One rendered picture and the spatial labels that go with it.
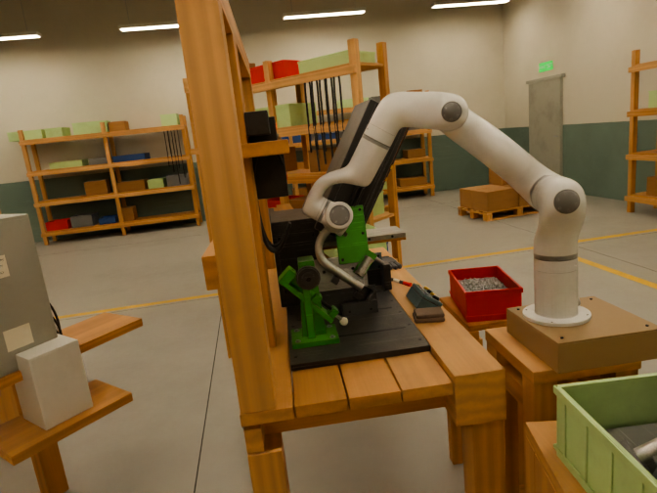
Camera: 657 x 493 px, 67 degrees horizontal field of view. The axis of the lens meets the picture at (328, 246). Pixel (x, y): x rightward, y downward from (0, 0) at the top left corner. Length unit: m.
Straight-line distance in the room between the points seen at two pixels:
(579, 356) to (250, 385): 0.88
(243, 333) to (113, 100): 10.05
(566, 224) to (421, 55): 10.21
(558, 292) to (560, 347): 0.18
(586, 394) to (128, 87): 10.47
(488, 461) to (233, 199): 0.98
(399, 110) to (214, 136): 0.57
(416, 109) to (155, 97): 9.71
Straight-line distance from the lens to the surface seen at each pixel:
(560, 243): 1.54
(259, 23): 11.03
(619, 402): 1.30
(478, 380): 1.39
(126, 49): 11.16
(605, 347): 1.55
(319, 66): 4.81
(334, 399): 1.32
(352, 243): 1.82
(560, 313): 1.60
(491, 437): 1.49
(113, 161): 10.56
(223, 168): 1.15
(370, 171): 1.49
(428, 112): 1.42
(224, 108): 1.15
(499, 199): 7.93
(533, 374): 1.51
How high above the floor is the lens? 1.54
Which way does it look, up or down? 13 degrees down
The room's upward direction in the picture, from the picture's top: 6 degrees counter-clockwise
